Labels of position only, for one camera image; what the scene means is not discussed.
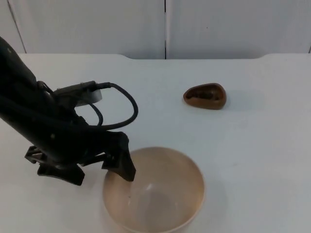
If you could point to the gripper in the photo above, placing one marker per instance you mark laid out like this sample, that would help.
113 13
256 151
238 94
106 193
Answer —
60 136

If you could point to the pale wooden bowl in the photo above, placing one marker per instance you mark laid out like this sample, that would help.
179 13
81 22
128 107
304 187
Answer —
155 191

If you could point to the coffee beans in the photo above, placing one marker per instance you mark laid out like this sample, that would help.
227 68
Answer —
204 94

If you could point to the dark wooden cup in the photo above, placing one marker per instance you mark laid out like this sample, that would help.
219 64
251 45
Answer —
206 95

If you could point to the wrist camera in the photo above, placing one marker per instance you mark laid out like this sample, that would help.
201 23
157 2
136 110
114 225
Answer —
80 94

